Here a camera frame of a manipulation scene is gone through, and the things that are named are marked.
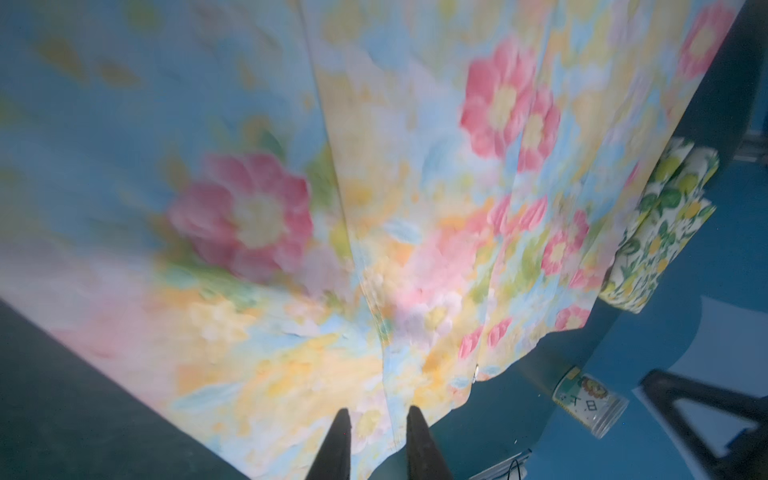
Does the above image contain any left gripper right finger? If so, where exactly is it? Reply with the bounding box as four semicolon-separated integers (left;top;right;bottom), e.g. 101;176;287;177
406;405;453;480

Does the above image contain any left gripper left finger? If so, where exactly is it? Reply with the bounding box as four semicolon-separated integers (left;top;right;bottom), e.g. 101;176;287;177
305;408;352;480

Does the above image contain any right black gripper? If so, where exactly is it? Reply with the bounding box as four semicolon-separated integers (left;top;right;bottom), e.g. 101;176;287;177
638;370;767;479

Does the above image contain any lemon print skirt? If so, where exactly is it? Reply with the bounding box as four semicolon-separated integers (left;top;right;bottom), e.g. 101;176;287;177
599;137;720;313

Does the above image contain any pink floral skirt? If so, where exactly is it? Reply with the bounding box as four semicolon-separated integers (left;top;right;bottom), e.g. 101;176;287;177
1;1;741;479

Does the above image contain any round green white tin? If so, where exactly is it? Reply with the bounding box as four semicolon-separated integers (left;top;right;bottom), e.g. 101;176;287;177
552;367;629;439

